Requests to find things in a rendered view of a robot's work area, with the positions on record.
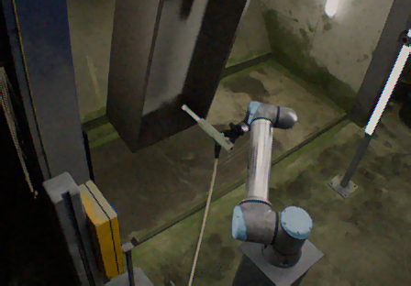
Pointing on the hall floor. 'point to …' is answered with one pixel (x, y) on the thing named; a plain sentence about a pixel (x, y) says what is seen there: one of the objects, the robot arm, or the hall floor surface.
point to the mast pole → (356, 159)
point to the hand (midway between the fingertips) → (216, 141)
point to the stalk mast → (72, 228)
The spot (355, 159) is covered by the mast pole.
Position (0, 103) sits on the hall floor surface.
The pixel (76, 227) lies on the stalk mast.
